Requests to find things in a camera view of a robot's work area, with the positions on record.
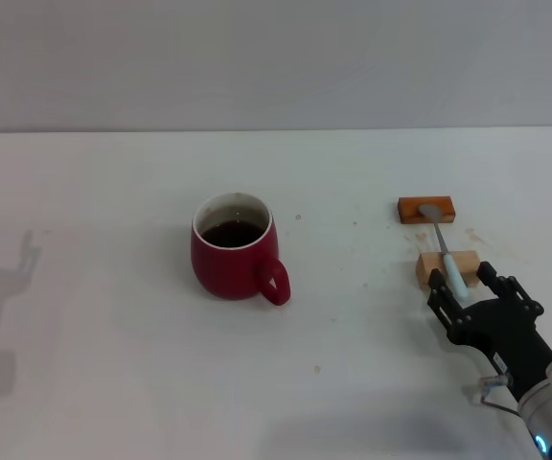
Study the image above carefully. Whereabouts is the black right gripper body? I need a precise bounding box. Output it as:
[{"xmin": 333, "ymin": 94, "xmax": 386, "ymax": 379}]
[{"xmin": 447, "ymin": 297, "xmax": 552, "ymax": 400}]

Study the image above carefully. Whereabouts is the spoon with light blue handle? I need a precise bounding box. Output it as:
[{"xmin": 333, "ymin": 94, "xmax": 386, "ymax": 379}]
[{"xmin": 417, "ymin": 203, "xmax": 470, "ymax": 302}]

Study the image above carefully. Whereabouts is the red ceramic coffee cup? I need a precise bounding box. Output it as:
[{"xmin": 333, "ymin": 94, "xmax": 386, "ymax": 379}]
[{"xmin": 190, "ymin": 192, "xmax": 292, "ymax": 307}]

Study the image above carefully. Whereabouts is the light wooden arch block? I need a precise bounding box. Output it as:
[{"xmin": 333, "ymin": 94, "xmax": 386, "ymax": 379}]
[{"xmin": 415, "ymin": 249, "xmax": 482, "ymax": 290}]

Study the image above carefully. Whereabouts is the orange wooden block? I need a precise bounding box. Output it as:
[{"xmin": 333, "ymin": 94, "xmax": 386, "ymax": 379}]
[{"xmin": 396, "ymin": 196, "xmax": 458, "ymax": 225}]

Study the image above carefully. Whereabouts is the grey cable with metal plugs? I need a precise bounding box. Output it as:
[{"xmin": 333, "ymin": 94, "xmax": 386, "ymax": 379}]
[{"xmin": 475, "ymin": 372, "xmax": 537, "ymax": 435}]

